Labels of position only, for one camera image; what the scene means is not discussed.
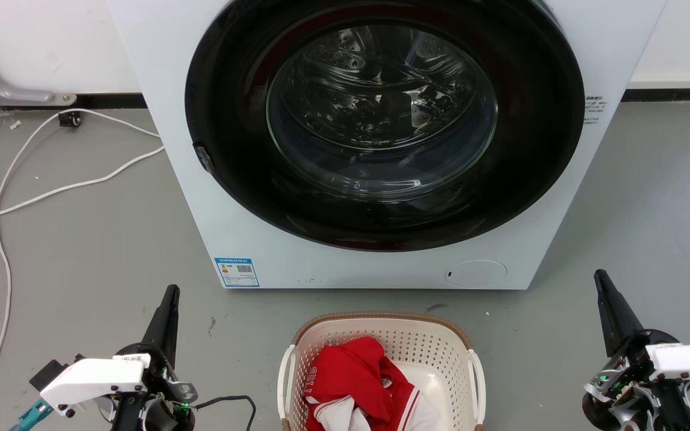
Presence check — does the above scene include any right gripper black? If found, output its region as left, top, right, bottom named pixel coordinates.
left=581, top=269, right=690, bottom=431

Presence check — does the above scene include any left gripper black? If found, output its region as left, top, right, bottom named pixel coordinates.
left=110, top=285, right=199, bottom=431

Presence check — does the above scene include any cream perforated laundry basket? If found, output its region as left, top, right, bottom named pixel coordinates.
left=277, top=311, right=487, bottom=431

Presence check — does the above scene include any blue energy label sticker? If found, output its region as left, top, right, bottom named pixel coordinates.
left=214, top=257, right=261, bottom=289

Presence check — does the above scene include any small black box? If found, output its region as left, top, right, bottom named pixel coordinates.
left=29, top=354, right=86, bottom=393

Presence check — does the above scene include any round white filter cover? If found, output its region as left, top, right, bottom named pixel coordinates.
left=444, top=259, right=508, bottom=289

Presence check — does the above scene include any black round washer door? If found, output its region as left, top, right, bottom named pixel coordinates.
left=184, top=0, right=586, bottom=252

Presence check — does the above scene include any red garment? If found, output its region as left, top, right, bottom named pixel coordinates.
left=304, top=336, right=416, bottom=431

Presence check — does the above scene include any white garment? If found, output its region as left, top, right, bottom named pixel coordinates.
left=314, top=360, right=457, bottom=431

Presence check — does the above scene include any grey printed text sticker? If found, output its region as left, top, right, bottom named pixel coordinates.
left=583, top=95, right=607, bottom=126

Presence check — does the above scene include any white front-load washing machine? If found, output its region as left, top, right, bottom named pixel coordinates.
left=107, top=0, right=669, bottom=291

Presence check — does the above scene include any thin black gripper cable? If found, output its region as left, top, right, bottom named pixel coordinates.
left=192, top=394, right=257, bottom=431

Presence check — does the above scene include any teal cable connector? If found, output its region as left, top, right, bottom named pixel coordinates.
left=10, top=399, right=54, bottom=431

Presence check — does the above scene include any long white floor cable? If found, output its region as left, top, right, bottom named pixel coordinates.
left=0, top=108, right=162, bottom=431

